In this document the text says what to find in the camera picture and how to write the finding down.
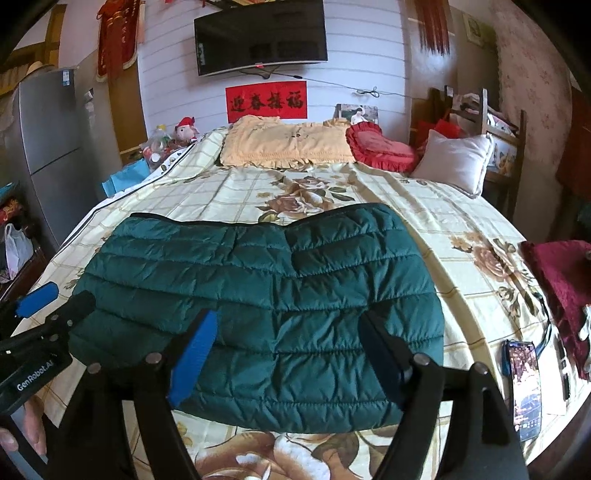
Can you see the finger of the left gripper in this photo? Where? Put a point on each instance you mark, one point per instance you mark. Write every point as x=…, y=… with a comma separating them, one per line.
x=37, y=300
x=76, y=309

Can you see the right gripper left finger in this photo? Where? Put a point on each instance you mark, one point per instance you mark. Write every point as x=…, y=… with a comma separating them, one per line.
x=171, y=376

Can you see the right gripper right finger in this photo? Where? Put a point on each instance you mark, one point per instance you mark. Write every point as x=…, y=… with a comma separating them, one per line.
x=481, y=441

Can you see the dark green quilted jacket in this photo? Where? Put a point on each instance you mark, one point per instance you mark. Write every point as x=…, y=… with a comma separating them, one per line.
x=287, y=355

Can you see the person left hand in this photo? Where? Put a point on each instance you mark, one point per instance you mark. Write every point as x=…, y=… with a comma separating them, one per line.
x=33, y=429

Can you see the white plastic bag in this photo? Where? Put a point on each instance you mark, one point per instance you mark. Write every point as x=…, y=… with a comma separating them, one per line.
x=18, y=249

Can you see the blue paper bag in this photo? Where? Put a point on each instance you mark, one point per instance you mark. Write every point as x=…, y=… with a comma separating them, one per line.
x=129, y=176

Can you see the floral checked bedspread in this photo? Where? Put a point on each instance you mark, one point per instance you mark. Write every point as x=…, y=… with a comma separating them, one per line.
x=487, y=293

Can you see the grey white cloth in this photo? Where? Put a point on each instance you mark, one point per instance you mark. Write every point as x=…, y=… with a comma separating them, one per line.
x=585, y=331

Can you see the grey refrigerator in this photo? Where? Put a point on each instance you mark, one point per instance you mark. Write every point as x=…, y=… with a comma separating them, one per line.
x=45, y=147

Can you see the maroon velvet blanket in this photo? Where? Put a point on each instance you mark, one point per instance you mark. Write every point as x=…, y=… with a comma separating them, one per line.
x=562, y=269

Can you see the pig plush toy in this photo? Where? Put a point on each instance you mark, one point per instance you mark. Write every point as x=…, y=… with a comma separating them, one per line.
x=185, y=131

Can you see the white pillow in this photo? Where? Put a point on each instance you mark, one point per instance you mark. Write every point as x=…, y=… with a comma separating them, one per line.
x=461, y=163

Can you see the red Chinese banner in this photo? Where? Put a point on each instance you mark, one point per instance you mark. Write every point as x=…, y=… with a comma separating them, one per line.
x=285, y=100

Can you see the red heart cushion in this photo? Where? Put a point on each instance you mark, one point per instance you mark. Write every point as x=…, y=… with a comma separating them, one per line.
x=370, y=147

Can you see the wooden chair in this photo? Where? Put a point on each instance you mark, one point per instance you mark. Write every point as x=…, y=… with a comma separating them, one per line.
x=474, y=115

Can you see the framed photo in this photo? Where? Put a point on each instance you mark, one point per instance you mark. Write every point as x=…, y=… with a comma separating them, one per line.
x=355, y=113

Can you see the red hanging wall decoration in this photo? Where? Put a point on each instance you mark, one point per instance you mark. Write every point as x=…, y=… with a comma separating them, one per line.
x=121, y=30

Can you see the wall mounted television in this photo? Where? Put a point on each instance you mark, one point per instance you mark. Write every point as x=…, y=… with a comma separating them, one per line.
x=274, y=33

